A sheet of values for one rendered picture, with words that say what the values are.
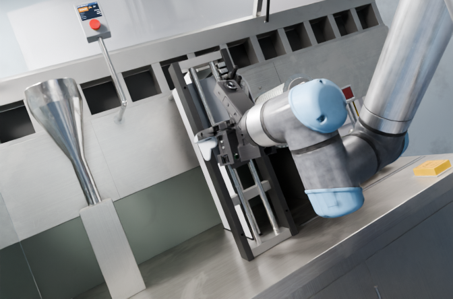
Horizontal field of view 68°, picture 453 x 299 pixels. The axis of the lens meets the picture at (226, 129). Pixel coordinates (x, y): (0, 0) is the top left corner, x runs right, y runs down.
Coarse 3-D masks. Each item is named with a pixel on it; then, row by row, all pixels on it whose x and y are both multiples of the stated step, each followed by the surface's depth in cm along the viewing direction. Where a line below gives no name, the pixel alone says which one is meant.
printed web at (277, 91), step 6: (246, 84) 107; (282, 84) 117; (270, 90) 126; (276, 90) 119; (252, 96) 107; (264, 96) 127; (270, 96) 122; (258, 102) 131; (228, 174) 108; (240, 186) 102; (240, 204) 107; (252, 216) 102; (246, 222) 108; (258, 228) 102
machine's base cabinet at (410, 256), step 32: (448, 192) 95; (416, 224) 89; (448, 224) 93; (352, 256) 81; (384, 256) 84; (416, 256) 87; (448, 256) 91; (320, 288) 77; (352, 288) 79; (384, 288) 82; (416, 288) 86; (448, 288) 90
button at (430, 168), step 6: (426, 162) 101; (432, 162) 98; (438, 162) 96; (444, 162) 95; (414, 168) 99; (420, 168) 98; (426, 168) 96; (432, 168) 94; (438, 168) 94; (444, 168) 95; (420, 174) 98; (426, 174) 96; (432, 174) 94
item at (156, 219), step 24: (192, 168) 131; (240, 168) 138; (144, 192) 123; (168, 192) 126; (192, 192) 129; (120, 216) 119; (144, 216) 122; (168, 216) 125; (192, 216) 128; (216, 216) 131; (24, 240) 108; (48, 240) 110; (72, 240) 113; (144, 240) 121; (168, 240) 124; (48, 264) 110; (72, 264) 112; (96, 264) 114; (48, 288) 109; (72, 288) 111
